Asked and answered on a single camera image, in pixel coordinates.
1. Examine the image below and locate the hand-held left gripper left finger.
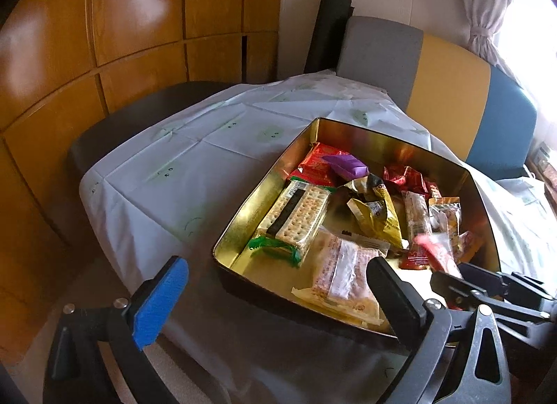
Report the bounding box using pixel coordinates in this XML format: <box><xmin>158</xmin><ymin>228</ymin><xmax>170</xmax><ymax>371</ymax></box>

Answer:
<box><xmin>44</xmin><ymin>255</ymin><xmax>191</xmax><ymax>404</ymax></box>

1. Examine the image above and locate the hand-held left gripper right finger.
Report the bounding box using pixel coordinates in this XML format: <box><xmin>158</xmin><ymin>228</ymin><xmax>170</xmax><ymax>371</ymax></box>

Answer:
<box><xmin>366</xmin><ymin>256</ymin><xmax>513</xmax><ymax>404</ymax></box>

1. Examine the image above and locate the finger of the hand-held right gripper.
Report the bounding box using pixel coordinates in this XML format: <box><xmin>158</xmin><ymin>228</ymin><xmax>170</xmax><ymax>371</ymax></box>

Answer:
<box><xmin>459</xmin><ymin>262</ymin><xmax>557</xmax><ymax>301</ymax></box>
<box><xmin>430</xmin><ymin>271</ymin><xmax>557</xmax><ymax>323</ymax></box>

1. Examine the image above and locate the red white snack packet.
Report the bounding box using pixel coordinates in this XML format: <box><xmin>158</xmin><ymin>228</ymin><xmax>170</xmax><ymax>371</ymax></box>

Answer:
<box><xmin>411</xmin><ymin>233</ymin><xmax>463</xmax><ymax>278</ymax></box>

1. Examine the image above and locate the dark red snack packet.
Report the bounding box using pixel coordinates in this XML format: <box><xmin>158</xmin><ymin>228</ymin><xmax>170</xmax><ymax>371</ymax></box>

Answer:
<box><xmin>397</xmin><ymin>249</ymin><xmax>431</xmax><ymax>272</ymax></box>

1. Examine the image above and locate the clear pastry packet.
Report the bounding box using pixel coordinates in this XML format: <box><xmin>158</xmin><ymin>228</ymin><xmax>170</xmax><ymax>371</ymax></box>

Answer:
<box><xmin>291</xmin><ymin>228</ymin><xmax>386</xmax><ymax>328</ymax></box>

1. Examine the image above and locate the clear orange nut bag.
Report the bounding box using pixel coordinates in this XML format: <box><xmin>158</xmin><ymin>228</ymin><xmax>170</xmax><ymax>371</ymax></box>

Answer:
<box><xmin>429</xmin><ymin>196</ymin><xmax>462</xmax><ymax>237</ymax></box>

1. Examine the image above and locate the sesame bar packet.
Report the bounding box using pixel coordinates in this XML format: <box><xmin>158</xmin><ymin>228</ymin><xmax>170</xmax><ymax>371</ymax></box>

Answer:
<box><xmin>401</xmin><ymin>190</ymin><xmax>433</xmax><ymax>243</ymax></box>

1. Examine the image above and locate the yellow green snack bag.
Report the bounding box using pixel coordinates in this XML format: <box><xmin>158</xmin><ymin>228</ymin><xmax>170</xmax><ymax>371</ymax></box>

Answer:
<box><xmin>346</xmin><ymin>173</ymin><xmax>405</xmax><ymax>252</ymax></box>

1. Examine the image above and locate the green cracker packet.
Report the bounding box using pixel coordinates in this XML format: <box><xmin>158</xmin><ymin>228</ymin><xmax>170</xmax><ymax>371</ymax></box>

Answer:
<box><xmin>248</xmin><ymin>181</ymin><xmax>332</xmax><ymax>266</ymax></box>

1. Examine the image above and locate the purple snack packet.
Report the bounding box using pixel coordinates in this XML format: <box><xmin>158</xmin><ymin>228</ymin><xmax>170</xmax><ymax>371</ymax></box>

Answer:
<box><xmin>324</xmin><ymin>154</ymin><xmax>370</xmax><ymax>179</ymax></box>

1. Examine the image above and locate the gold tin box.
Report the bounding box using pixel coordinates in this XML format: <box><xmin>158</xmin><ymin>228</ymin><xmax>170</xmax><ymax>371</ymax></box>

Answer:
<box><xmin>212</xmin><ymin>117</ymin><xmax>501</xmax><ymax>344</ymax></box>

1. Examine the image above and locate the red green snack packet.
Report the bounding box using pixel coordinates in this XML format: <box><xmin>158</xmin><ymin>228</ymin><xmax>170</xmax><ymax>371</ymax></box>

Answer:
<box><xmin>289</xmin><ymin>142</ymin><xmax>353</xmax><ymax>187</ymax></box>

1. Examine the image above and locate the white plastic tablecloth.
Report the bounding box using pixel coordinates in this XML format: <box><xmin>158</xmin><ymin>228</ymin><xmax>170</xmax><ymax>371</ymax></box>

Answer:
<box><xmin>78</xmin><ymin>71</ymin><xmax>557</xmax><ymax>404</ymax></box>

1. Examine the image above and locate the grey yellow blue sofa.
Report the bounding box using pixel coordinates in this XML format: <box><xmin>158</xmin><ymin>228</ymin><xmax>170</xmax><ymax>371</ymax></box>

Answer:
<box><xmin>337</xmin><ymin>16</ymin><xmax>538</xmax><ymax>181</ymax></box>

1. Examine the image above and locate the window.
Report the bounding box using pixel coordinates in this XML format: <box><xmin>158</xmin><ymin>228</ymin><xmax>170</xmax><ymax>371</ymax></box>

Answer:
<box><xmin>500</xmin><ymin>0</ymin><xmax>557</xmax><ymax>96</ymax></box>

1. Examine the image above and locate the tied floral curtain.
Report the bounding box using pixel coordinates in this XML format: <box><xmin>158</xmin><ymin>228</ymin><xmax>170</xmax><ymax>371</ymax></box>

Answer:
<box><xmin>461</xmin><ymin>0</ymin><xmax>523</xmax><ymax>78</ymax></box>

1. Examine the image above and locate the black rolled mat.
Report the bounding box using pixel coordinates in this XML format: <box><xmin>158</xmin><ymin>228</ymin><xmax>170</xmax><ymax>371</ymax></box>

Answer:
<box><xmin>304</xmin><ymin>0</ymin><xmax>354</xmax><ymax>74</ymax></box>

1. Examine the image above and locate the wooden wardrobe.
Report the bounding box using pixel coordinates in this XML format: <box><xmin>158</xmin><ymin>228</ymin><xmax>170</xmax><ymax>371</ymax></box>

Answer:
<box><xmin>0</xmin><ymin>0</ymin><xmax>283</xmax><ymax>344</ymax></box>

